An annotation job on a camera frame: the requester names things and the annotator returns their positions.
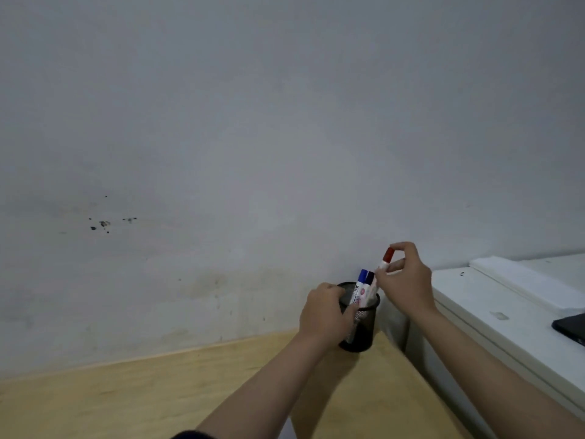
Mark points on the person's left thumb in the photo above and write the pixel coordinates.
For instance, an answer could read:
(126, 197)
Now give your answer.
(351, 313)

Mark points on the black flat device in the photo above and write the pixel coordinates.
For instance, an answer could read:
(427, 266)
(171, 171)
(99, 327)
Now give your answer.
(572, 328)

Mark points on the person's right thumb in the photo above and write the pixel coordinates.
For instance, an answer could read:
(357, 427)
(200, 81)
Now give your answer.
(396, 265)

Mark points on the red-capped white marker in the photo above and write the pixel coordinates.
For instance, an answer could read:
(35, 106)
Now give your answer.
(387, 255)

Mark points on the person's left hand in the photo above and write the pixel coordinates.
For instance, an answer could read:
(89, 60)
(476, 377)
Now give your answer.
(322, 315)

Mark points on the person's right hand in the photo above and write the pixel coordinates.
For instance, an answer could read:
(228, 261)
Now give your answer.
(409, 288)

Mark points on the dark sleeve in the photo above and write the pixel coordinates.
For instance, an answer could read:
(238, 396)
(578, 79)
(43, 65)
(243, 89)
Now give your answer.
(192, 435)

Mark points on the dark-blue-capped white marker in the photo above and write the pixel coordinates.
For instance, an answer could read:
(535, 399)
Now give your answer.
(368, 279)

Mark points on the person's left forearm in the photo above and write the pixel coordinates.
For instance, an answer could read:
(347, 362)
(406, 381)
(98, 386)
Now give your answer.
(269, 388)

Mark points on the white flat long box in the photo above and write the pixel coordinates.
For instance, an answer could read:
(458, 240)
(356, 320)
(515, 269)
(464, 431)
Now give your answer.
(525, 281)

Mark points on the person's right forearm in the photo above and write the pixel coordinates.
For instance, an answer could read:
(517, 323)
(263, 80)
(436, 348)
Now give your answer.
(484, 379)

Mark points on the blue-capped white marker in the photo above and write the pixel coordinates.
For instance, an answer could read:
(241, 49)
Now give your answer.
(362, 277)

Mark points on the black mesh pen holder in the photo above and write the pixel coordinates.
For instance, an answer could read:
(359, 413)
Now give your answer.
(364, 331)

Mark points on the white cabinet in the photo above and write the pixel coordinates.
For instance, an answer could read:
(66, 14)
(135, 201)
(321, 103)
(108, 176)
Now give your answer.
(493, 306)

